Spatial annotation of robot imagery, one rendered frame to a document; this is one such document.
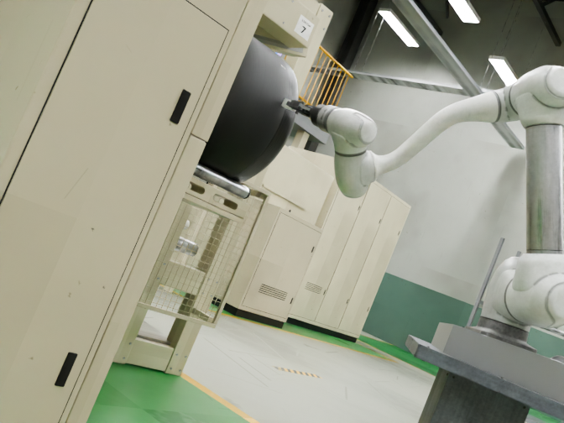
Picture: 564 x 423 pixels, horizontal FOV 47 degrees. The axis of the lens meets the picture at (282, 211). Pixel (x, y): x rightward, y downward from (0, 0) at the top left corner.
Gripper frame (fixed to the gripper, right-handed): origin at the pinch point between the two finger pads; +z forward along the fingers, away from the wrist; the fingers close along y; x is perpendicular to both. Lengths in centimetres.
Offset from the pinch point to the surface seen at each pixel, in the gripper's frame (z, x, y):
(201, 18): -51, 3, 72
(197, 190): 11.0, 41.9, 9.9
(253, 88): 4.3, 1.6, 13.6
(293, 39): 55, -33, -28
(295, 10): 55, -43, -21
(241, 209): 6.9, 41.0, -8.2
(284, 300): 338, 140, -386
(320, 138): 663, -78, -606
